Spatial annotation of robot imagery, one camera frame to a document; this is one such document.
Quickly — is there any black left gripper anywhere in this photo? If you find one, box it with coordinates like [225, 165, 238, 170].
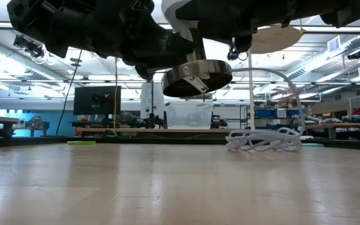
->
[82, 0, 196, 83]

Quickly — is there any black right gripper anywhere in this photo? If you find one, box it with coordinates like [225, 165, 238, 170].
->
[174, 0, 294, 54]

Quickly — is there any frosted white lightbulb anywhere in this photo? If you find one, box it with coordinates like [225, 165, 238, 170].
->
[160, 0, 200, 34]

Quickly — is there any white appliance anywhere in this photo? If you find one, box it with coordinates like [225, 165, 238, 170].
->
[139, 81, 166, 120]

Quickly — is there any small black background robot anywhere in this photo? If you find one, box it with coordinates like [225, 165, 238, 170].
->
[135, 111, 168, 130]

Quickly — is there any black computer monitor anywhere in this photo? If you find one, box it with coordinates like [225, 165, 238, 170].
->
[72, 85, 123, 116]

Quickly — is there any clear plastic bin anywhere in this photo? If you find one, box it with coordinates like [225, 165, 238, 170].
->
[166, 101, 215, 130]

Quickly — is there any orange-brown desk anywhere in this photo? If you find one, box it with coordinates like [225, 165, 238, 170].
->
[75, 126, 264, 139]

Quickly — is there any round white disc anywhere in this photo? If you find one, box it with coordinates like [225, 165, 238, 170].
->
[250, 25, 303, 55]

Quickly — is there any green sticky note pad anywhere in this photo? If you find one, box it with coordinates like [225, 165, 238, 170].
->
[66, 140, 97, 146]

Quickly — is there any blue storage bin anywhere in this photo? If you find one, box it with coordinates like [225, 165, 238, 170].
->
[254, 108, 278, 119]
[287, 108, 306, 119]

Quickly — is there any white air vent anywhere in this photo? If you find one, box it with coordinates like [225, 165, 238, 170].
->
[327, 35, 341, 54]

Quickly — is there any long wooden workbench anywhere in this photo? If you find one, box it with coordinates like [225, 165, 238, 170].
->
[302, 122, 360, 141]

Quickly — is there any yellow hanging cable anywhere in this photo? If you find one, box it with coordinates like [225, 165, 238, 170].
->
[112, 56, 119, 129]

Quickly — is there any black hanging camera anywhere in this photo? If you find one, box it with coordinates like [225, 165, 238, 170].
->
[226, 46, 249, 62]

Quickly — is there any black hanging cable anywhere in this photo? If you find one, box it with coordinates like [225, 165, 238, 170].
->
[54, 49, 84, 136]

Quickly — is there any black truss-mounted camera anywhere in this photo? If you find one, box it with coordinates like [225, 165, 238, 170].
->
[12, 34, 45, 59]

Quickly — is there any black aluminium frame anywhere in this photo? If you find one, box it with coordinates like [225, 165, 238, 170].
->
[0, 134, 360, 152]

